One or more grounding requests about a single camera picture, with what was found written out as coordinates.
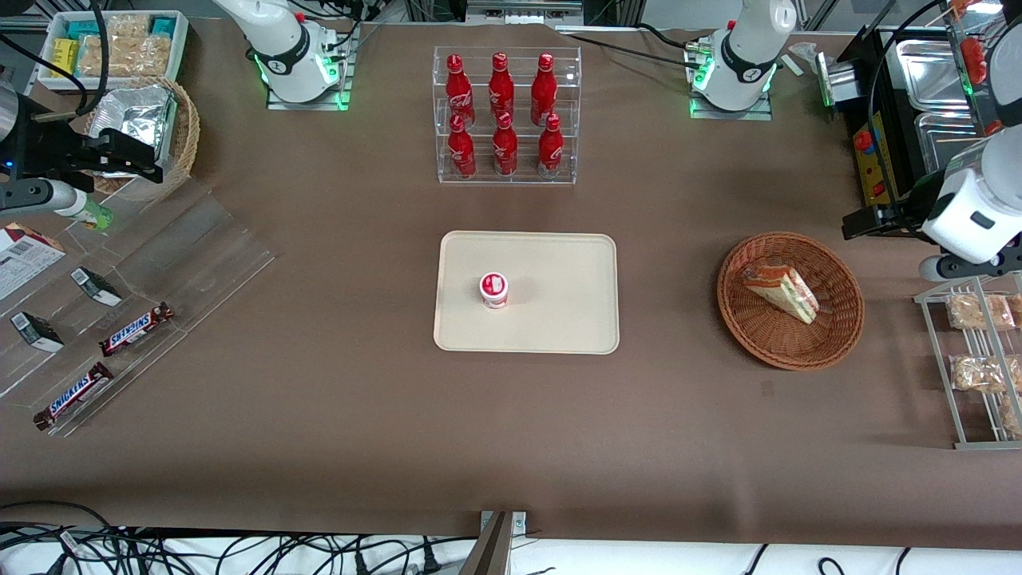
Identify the silver wire rack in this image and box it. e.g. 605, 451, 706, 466
913, 274, 1022, 450

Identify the small black carton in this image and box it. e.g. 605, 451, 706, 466
9, 311, 65, 354
69, 267, 124, 307

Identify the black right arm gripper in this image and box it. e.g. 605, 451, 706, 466
14, 118, 165, 184

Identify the light wicker basket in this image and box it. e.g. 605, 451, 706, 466
83, 75, 201, 202

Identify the wrapped triangle sandwich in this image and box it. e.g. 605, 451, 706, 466
742, 262, 821, 326

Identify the red white paper box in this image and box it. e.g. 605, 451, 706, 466
0, 223, 67, 301

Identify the green white drink bottle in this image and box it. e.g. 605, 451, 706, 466
57, 192, 115, 233

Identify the red white yogurt cup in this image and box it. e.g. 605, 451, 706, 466
479, 272, 510, 310

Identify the clear acrylic bottle rack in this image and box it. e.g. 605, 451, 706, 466
432, 46, 583, 186

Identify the clear acrylic stepped stand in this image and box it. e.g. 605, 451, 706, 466
0, 177, 278, 439

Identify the brown wicker basket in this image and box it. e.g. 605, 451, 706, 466
716, 231, 866, 371

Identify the steel tray insert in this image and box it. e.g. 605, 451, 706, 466
913, 111, 989, 175
894, 38, 973, 113

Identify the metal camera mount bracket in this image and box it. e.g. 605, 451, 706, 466
461, 510, 529, 575

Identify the white plastic bin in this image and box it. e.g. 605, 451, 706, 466
38, 9, 191, 90

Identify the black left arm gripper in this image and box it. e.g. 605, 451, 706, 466
842, 169, 961, 241

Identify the yellow snack packet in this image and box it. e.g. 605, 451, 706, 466
51, 38, 80, 79

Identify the clear bag of crackers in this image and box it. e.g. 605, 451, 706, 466
79, 14, 173, 78

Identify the silver foil packet green edge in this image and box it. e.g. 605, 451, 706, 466
813, 51, 858, 109

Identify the silver foil snack bag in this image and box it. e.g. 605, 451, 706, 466
94, 83, 178, 161

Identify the black fryer with steel trays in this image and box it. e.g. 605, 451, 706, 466
837, 22, 991, 239

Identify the aluminium frame structure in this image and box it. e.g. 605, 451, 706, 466
403, 0, 644, 30

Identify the beige plastic tray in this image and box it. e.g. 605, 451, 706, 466
433, 230, 620, 355

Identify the Snickers chocolate bar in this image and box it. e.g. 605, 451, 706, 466
32, 361, 115, 433
98, 301, 175, 358

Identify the red cola bottle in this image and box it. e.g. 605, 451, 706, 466
530, 53, 558, 127
491, 112, 519, 177
488, 52, 517, 122
446, 114, 478, 180
537, 113, 565, 180
445, 54, 477, 129

